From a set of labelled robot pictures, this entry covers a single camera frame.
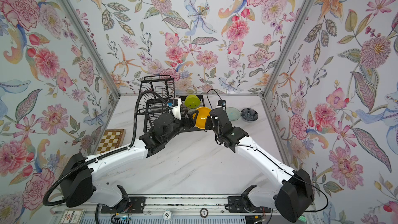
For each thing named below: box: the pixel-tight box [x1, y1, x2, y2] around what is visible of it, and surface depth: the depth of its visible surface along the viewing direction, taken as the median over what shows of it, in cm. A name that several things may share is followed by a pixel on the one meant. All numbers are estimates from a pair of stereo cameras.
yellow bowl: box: [192, 106, 212, 130], surface depth 79 cm
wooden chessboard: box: [95, 129, 126, 155], surface depth 97 cm
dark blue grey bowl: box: [240, 107, 260, 123], surface depth 109 cm
